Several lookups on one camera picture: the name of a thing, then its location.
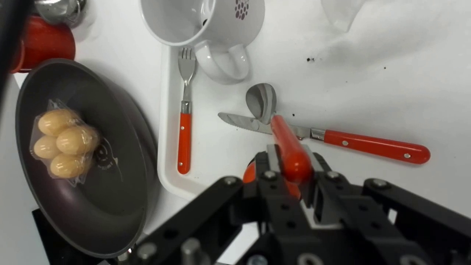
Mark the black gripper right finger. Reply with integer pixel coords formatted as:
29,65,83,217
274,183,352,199
305,151,471,265

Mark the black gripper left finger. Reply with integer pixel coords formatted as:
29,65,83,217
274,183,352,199
123,145,302,265

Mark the red handled spoon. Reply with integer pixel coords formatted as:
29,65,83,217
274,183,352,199
245,82,316,185

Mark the grey mug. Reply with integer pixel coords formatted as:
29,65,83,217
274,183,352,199
140,0,267,85

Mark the black frying pan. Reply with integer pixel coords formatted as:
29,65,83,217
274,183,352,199
14,58,163,261

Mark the packet of small potatoes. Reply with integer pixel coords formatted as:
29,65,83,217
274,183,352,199
30,101,102,183

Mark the red cup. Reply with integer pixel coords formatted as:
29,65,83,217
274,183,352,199
11,14,79,76

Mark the steel cup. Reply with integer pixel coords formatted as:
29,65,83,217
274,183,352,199
33,0,89,30

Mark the red handled knife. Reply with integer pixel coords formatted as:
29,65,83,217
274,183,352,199
217,111,433,167

